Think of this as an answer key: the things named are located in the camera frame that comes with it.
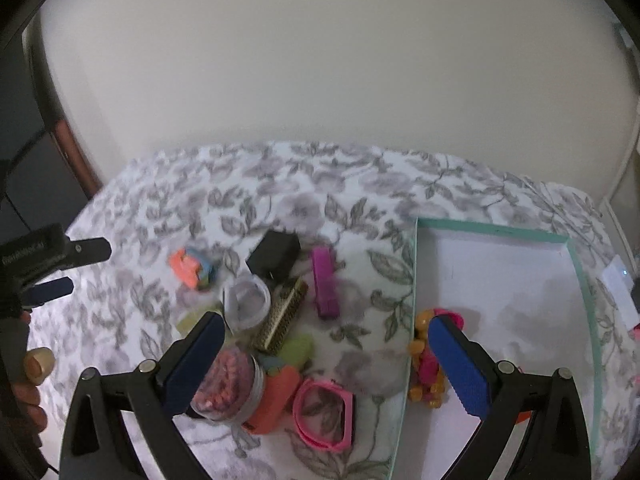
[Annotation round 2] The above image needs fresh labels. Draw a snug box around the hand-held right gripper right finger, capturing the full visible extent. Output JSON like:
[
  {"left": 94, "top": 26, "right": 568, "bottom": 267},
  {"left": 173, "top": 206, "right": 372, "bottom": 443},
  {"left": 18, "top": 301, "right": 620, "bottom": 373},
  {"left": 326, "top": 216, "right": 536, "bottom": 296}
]
[{"left": 429, "top": 315, "right": 593, "bottom": 480}]

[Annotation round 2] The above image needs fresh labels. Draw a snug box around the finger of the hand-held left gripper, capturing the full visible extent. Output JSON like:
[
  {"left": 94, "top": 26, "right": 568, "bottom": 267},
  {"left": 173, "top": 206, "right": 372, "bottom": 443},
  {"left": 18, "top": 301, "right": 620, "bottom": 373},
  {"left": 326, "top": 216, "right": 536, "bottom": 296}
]
[
  {"left": 20, "top": 276, "right": 75, "bottom": 308},
  {"left": 65, "top": 237, "right": 112, "bottom": 266}
]

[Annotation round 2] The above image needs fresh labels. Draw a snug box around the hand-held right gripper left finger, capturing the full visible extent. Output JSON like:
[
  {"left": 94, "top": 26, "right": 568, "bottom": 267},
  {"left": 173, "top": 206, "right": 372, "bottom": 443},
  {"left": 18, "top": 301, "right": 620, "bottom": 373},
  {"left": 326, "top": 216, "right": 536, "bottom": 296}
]
[{"left": 59, "top": 311, "right": 226, "bottom": 480}]

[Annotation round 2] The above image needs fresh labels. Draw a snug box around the yellow and pink bead toy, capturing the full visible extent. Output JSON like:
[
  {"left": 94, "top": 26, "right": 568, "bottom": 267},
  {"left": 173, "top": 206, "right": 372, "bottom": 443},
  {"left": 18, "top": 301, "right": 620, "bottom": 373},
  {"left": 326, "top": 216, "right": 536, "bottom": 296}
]
[{"left": 407, "top": 308, "right": 466, "bottom": 407}]

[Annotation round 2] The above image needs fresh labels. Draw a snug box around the clear jar of pink beads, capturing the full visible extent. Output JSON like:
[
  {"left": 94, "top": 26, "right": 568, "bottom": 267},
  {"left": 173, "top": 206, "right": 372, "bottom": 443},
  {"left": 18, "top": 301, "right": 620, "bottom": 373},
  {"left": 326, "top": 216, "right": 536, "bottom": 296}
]
[{"left": 187, "top": 347, "right": 265, "bottom": 426}]

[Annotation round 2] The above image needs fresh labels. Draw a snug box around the orange plastic toy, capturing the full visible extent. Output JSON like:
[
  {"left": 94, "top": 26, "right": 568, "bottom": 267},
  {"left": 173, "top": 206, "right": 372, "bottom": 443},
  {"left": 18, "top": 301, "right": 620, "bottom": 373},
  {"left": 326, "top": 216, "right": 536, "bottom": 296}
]
[{"left": 243, "top": 355, "right": 301, "bottom": 435}]

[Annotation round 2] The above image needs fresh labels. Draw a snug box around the lime green piece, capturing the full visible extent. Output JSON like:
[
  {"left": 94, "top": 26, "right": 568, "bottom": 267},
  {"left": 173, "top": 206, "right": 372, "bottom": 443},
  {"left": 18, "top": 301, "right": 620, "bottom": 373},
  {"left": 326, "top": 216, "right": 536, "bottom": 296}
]
[{"left": 277, "top": 335, "right": 315, "bottom": 373}]

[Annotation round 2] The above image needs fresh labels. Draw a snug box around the teal-rimmed white box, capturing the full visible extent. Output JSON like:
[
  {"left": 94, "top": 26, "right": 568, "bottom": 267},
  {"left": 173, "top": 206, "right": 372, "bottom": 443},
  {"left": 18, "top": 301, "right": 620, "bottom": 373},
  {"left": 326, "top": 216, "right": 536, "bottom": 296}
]
[{"left": 387, "top": 217, "right": 606, "bottom": 480}]

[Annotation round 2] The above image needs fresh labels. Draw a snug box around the pink wrist watch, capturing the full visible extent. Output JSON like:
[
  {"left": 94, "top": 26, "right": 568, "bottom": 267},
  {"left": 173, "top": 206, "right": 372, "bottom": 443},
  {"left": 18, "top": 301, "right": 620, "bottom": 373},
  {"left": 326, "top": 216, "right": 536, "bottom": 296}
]
[{"left": 292, "top": 379, "right": 357, "bottom": 453}]

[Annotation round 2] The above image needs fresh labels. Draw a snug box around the person's left hand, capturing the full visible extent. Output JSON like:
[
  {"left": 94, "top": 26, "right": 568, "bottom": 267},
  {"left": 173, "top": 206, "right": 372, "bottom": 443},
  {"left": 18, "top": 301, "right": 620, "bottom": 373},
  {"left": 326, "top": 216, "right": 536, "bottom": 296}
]
[{"left": 11, "top": 381, "right": 49, "bottom": 442}]

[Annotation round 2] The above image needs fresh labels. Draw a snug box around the pale green translucent piece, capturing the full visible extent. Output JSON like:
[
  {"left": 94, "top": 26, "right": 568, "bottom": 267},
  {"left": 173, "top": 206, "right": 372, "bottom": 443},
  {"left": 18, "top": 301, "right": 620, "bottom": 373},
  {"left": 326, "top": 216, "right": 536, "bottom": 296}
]
[{"left": 179, "top": 305, "right": 221, "bottom": 338}]

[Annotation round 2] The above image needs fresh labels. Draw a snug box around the dark cabinet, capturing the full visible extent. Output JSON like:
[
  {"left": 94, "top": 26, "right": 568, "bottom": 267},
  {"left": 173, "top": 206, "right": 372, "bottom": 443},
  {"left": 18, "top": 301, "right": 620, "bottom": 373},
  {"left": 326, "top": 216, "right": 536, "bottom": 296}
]
[{"left": 0, "top": 35, "right": 91, "bottom": 246}]

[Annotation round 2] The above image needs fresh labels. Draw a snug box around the clear jar with white lid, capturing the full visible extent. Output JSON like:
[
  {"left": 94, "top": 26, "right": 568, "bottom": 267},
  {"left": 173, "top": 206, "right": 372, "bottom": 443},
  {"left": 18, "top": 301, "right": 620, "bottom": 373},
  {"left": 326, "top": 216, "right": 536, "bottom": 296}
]
[{"left": 221, "top": 275, "right": 272, "bottom": 333}]

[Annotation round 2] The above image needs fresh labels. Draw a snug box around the gold bottle cap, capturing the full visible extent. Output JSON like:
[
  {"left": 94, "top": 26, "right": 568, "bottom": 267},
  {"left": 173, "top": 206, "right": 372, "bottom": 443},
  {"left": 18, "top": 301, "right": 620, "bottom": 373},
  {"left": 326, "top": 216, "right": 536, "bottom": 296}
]
[{"left": 24, "top": 346, "right": 56, "bottom": 381}]

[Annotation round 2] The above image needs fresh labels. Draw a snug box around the gold and black comb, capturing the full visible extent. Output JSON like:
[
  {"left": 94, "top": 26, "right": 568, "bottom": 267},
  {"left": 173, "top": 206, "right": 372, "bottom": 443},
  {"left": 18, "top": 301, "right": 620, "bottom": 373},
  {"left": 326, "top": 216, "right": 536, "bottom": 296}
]
[{"left": 251, "top": 277, "right": 309, "bottom": 353}]

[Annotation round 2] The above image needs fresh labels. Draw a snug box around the orange and blue eraser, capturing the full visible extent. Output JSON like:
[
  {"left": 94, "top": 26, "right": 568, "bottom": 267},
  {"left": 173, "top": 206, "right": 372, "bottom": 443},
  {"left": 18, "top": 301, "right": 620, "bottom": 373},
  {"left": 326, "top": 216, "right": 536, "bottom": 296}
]
[{"left": 168, "top": 247, "right": 218, "bottom": 292}]

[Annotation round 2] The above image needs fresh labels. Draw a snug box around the black charger adapter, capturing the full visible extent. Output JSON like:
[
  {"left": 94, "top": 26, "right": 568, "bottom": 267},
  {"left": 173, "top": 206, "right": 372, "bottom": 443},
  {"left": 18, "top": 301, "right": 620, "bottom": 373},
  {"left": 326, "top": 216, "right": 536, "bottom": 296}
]
[{"left": 246, "top": 230, "right": 302, "bottom": 281}]

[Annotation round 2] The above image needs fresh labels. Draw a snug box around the purple rectangular case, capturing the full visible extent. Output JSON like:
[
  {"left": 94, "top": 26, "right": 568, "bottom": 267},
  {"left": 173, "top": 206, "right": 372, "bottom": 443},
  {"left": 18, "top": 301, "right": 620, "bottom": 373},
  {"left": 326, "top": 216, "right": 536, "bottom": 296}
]
[{"left": 310, "top": 246, "right": 342, "bottom": 320}]

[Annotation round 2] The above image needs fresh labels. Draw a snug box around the white device with light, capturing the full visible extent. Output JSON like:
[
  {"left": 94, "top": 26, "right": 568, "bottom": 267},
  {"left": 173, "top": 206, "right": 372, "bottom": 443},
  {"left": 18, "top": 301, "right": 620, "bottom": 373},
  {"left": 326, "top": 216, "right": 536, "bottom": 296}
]
[{"left": 602, "top": 255, "right": 640, "bottom": 331}]

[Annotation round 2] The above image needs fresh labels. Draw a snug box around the grey floral bedsheet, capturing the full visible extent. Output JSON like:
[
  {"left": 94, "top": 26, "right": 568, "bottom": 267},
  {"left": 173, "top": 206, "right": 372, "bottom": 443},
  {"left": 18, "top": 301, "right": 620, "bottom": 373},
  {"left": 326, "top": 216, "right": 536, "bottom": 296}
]
[{"left": 40, "top": 140, "right": 640, "bottom": 480}]

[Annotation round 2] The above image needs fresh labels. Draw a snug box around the brown wooden bed frame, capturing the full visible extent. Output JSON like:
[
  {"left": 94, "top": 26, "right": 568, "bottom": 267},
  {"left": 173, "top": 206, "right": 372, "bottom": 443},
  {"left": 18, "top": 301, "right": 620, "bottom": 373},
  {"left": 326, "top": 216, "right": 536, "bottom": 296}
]
[{"left": 22, "top": 10, "right": 103, "bottom": 201}]

